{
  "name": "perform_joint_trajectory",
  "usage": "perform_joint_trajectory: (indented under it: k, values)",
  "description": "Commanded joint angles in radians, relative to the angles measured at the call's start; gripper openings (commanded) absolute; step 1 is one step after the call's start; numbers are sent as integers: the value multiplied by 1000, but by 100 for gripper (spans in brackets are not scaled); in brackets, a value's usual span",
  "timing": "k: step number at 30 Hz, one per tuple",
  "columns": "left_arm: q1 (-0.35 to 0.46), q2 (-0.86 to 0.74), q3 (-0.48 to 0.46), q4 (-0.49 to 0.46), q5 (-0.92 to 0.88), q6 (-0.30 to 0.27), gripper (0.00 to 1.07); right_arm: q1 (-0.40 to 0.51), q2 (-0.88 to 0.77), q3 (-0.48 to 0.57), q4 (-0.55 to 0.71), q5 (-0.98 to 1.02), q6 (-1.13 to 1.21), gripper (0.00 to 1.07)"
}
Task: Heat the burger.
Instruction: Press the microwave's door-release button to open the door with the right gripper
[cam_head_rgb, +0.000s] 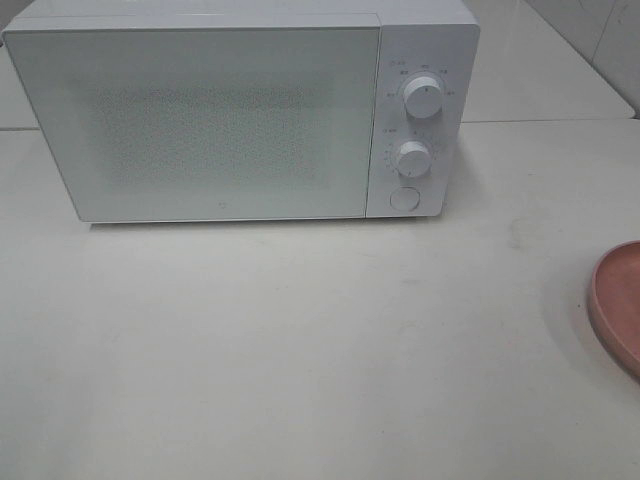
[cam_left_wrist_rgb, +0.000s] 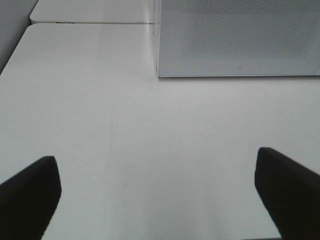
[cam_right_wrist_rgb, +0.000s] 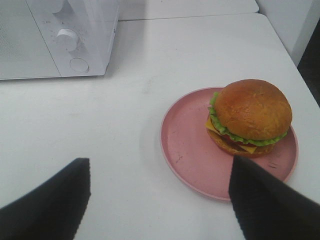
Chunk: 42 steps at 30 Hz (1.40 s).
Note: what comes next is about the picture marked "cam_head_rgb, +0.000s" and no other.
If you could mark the pink round plate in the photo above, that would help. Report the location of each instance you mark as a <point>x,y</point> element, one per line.
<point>613,304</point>

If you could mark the white microwave door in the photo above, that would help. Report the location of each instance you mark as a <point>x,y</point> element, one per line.
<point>205,125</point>

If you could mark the lower white timer knob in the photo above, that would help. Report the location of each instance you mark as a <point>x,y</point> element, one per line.
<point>413,159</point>

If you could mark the upper white power knob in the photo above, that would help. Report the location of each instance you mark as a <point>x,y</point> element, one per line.
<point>423,95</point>

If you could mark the white microwave oven body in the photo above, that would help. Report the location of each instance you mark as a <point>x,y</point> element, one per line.
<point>440,37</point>

